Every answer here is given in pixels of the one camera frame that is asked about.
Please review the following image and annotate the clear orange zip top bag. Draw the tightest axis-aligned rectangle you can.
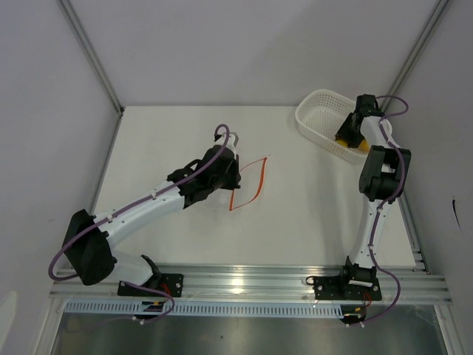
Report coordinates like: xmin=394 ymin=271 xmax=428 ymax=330
xmin=208 ymin=155 xmax=270 ymax=212

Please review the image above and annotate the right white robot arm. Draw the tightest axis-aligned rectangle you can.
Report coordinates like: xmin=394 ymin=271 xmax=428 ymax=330
xmin=336 ymin=94 xmax=411 ymax=299

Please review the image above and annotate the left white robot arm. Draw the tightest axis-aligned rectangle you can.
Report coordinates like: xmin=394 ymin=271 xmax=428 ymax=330
xmin=63 ymin=143 xmax=241 ymax=296

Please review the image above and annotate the orange fruit with leaf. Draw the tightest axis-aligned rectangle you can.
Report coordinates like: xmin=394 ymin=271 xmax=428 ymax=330
xmin=358 ymin=140 xmax=370 ymax=154

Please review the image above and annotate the white perforated plastic basket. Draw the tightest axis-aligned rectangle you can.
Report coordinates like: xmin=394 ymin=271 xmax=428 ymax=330
xmin=295 ymin=88 xmax=393 ymax=166

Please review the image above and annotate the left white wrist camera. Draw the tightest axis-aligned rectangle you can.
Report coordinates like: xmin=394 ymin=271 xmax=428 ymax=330
xmin=214 ymin=132 xmax=239 ymax=155

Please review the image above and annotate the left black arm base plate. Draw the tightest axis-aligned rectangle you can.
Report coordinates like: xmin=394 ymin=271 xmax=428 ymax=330
xmin=118 ymin=274 xmax=184 ymax=298

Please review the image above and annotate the right side aluminium rail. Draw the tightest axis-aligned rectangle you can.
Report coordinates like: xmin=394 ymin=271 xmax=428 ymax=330
xmin=377 ymin=188 xmax=429 ymax=274

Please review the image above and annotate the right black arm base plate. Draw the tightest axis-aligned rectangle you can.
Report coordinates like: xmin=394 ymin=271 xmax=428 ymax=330
xmin=305 ymin=275 xmax=382 ymax=301

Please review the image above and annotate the right aluminium frame post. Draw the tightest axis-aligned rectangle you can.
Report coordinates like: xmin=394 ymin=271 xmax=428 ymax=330
xmin=381 ymin=0 xmax=454 ymax=111

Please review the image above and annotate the aluminium frame post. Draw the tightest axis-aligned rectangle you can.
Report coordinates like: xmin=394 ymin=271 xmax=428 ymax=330
xmin=381 ymin=0 xmax=454 ymax=111
xmin=55 ymin=0 xmax=124 ymax=115

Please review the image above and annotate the aluminium mounting rail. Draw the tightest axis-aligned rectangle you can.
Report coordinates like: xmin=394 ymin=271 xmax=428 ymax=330
xmin=50 ymin=263 xmax=452 ymax=306

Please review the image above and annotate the white slotted cable duct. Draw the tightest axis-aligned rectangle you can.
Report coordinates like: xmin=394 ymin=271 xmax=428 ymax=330
xmin=64 ymin=299 xmax=343 ymax=319

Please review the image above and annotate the left aluminium frame post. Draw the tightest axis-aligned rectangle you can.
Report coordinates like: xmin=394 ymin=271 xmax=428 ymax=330
xmin=55 ymin=0 xmax=124 ymax=115

